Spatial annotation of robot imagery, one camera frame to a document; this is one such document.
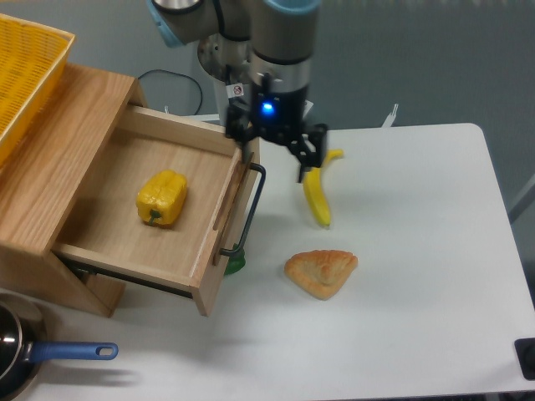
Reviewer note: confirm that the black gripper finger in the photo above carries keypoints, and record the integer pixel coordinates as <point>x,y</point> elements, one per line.
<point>238,127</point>
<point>309,146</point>

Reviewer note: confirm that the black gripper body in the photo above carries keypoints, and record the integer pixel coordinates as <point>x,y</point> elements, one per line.
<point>277,116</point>

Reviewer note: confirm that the yellow bell pepper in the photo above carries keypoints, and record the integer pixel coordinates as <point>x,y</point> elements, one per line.
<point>161,199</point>

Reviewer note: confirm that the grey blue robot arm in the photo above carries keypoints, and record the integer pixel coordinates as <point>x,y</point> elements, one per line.
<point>267,45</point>

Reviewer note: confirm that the open wooden top drawer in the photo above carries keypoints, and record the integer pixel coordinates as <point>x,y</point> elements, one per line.
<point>104,233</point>

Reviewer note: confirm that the green object under drawer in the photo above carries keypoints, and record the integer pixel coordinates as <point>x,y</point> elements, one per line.
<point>236,261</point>

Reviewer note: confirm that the wooden drawer cabinet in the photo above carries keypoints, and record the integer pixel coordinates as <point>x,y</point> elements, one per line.
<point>41,182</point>

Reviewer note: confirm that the yellow banana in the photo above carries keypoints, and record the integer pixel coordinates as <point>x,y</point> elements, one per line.
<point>314,192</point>

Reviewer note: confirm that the golden pastry turnover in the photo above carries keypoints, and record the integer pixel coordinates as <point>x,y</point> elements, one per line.
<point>321,273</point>

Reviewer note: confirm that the yellow plastic basket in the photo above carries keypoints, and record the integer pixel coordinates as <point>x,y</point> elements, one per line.
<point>33,57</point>

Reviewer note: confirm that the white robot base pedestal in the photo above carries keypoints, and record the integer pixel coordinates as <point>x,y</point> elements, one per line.
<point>219,54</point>

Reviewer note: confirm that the black pan blue handle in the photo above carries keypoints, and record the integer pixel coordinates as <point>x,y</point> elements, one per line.
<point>25,346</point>

